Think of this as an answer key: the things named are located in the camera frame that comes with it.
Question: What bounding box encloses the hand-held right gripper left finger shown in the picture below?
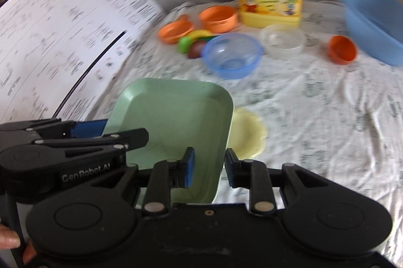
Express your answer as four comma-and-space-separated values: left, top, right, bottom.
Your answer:
91, 147, 196, 213

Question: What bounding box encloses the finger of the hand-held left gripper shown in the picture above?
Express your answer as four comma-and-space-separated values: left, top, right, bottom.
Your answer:
31, 128, 149, 159
0, 118, 109, 144

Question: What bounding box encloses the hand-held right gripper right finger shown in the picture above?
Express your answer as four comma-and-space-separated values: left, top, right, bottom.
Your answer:
224, 148, 328, 213

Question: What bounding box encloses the pale yellow plate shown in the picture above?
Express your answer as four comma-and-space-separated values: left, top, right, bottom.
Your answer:
226, 107, 267, 160

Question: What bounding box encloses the green square plate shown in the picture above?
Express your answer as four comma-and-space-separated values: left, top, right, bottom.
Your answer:
102, 78, 234, 204

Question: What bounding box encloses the blue transparent bowl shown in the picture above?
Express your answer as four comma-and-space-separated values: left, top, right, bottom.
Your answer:
201, 33, 264, 80

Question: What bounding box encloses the clear plastic bowl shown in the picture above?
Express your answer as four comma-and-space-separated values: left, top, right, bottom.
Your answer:
259, 24, 307, 60

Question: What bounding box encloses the small orange bowl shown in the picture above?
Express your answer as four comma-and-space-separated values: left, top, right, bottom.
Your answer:
328, 35, 358, 65

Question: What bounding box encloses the person's left hand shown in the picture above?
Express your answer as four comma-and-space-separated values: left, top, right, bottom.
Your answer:
0, 222, 38, 265

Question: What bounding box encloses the white printed paper sheet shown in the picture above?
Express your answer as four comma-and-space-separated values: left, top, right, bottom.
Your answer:
0, 0, 166, 127

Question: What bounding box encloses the white cat print blanket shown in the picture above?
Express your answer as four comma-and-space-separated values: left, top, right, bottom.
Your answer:
82, 0, 403, 260

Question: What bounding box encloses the green toy fruit slice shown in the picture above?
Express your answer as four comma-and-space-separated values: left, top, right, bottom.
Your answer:
178, 36, 193, 54

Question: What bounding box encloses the yellow toy banana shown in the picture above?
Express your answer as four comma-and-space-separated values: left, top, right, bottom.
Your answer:
186, 29, 215, 42

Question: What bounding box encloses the orange toy pot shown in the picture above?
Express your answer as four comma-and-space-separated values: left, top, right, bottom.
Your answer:
199, 6, 239, 33

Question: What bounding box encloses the large blue basin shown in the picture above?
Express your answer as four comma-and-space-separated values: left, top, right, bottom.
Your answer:
339, 0, 403, 67

